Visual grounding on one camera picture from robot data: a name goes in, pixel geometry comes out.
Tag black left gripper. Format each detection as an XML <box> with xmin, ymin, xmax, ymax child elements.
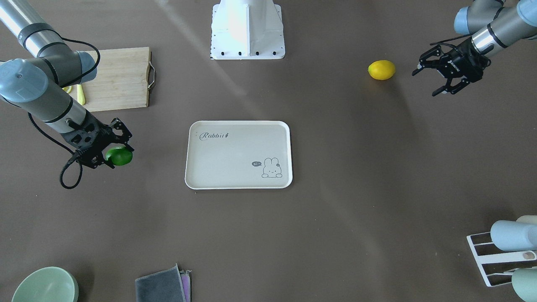
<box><xmin>412</xmin><ymin>39</ymin><xmax>490</xmax><ymax>97</ymax></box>

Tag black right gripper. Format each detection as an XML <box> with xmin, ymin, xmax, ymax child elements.
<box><xmin>63</xmin><ymin>114</ymin><xmax>134</xmax><ymax>169</ymax></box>

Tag green lime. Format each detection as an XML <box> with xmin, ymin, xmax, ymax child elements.
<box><xmin>105</xmin><ymin>146</ymin><xmax>133</xmax><ymax>166</ymax></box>

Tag yellow lemon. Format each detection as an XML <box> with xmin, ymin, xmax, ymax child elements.
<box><xmin>368</xmin><ymin>60</ymin><xmax>396</xmax><ymax>80</ymax></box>

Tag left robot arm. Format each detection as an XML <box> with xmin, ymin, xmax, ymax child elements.
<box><xmin>412</xmin><ymin>0</ymin><xmax>537</xmax><ymax>96</ymax></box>

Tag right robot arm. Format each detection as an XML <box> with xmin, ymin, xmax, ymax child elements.
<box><xmin>0</xmin><ymin>0</ymin><xmax>133</xmax><ymax>169</ymax></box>

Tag cream rabbit tray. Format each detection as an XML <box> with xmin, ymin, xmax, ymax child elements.
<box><xmin>185</xmin><ymin>120</ymin><xmax>293</xmax><ymax>190</ymax></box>

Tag yellow plastic knife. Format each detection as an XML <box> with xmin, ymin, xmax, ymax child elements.
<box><xmin>76</xmin><ymin>84</ymin><xmax>86</xmax><ymax>105</ymax></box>

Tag lemon slice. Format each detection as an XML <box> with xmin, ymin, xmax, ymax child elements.
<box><xmin>62</xmin><ymin>86</ymin><xmax>73</xmax><ymax>94</ymax></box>

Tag wooden cutting board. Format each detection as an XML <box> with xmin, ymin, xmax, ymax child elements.
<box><xmin>82</xmin><ymin>47</ymin><xmax>151</xmax><ymax>112</ymax></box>

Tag mint green bowl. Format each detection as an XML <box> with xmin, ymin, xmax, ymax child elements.
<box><xmin>12</xmin><ymin>266</ymin><xmax>79</xmax><ymax>302</ymax></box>

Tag grey folded cloth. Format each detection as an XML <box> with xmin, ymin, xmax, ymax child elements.
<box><xmin>136</xmin><ymin>265</ymin><xmax>192</xmax><ymax>302</ymax></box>

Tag white cup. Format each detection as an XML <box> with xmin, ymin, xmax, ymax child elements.
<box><xmin>516</xmin><ymin>215</ymin><xmax>537</xmax><ymax>225</ymax></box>

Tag light blue cup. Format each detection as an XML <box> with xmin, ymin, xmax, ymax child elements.
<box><xmin>490</xmin><ymin>220</ymin><xmax>537</xmax><ymax>252</ymax></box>

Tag mint green cup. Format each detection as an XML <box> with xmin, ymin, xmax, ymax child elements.
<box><xmin>511</xmin><ymin>268</ymin><xmax>537</xmax><ymax>302</ymax></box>

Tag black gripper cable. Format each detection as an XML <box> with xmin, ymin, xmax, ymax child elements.
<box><xmin>28</xmin><ymin>37</ymin><xmax>101</xmax><ymax>190</ymax></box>
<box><xmin>430</xmin><ymin>34</ymin><xmax>472</xmax><ymax>46</ymax></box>

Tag white camera stand column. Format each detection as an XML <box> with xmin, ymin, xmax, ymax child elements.
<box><xmin>210</xmin><ymin>0</ymin><xmax>286</xmax><ymax>60</ymax></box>

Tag white wire cup rack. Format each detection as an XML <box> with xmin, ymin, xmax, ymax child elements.
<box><xmin>467</xmin><ymin>232</ymin><xmax>537</xmax><ymax>287</ymax></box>

